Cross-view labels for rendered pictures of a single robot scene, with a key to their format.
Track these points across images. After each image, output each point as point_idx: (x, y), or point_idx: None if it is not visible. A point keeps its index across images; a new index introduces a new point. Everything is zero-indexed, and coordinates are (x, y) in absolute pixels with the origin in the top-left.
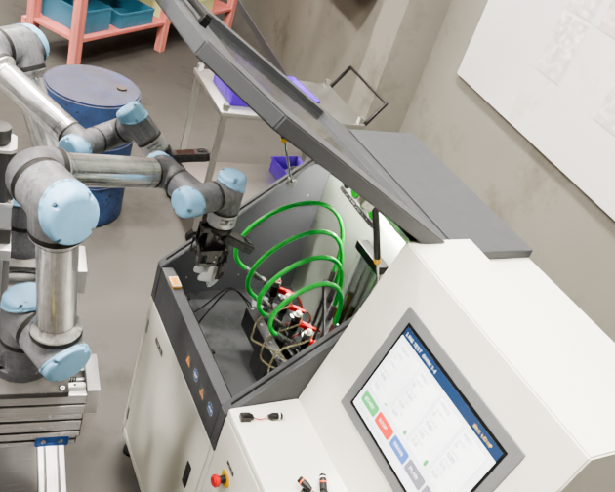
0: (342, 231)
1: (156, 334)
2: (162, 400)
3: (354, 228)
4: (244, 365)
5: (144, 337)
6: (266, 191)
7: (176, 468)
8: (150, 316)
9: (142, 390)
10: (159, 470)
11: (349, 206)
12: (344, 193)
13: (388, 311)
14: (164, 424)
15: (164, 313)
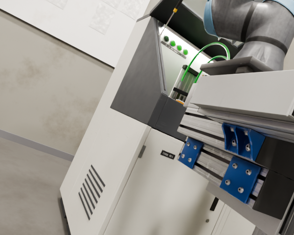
0: (194, 59)
1: (162, 148)
2: (176, 186)
3: (173, 61)
4: None
5: (136, 162)
6: (159, 42)
7: (200, 210)
8: (149, 141)
9: (134, 206)
10: (174, 232)
11: (169, 50)
12: (164, 44)
13: None
14: (181, 198)
15: (176, 127)
